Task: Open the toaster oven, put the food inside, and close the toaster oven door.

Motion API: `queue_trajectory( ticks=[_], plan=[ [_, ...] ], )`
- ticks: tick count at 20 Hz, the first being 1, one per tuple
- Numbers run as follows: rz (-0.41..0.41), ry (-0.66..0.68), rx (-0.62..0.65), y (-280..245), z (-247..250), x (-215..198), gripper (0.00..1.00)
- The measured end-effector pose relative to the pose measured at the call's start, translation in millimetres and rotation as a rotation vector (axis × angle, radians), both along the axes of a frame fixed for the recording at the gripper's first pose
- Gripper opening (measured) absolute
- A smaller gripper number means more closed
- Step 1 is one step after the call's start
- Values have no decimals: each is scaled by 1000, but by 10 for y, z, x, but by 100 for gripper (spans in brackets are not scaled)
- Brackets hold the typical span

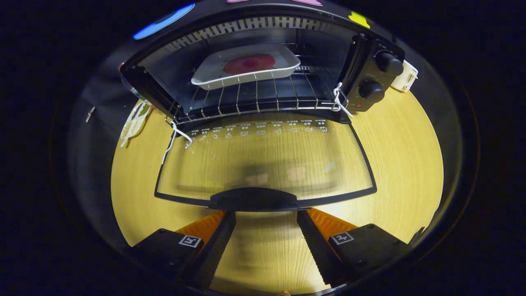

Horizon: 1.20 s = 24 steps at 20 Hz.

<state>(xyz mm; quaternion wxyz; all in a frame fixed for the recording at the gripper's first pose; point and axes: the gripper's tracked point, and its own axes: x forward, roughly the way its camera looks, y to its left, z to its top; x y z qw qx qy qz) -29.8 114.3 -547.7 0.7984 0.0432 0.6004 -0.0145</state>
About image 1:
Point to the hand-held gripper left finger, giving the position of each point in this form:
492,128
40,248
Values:
213,255

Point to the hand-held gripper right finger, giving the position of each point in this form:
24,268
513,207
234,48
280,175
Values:
318,255

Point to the glass toaster oven door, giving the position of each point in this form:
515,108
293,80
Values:
254,199

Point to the white square plate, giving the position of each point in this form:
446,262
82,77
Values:
213,74

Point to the pink ham slice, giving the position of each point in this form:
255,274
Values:
248,63

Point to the black toaster oven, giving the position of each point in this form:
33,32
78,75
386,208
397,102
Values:
365,61

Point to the black oven knob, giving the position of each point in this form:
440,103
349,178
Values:
389,63
372,90

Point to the white bread toaster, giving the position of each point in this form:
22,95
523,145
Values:
404,78

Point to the patterned white cloth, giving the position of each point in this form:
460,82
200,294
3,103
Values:
135,121

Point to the silver clip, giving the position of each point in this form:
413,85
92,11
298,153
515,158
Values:
90,114

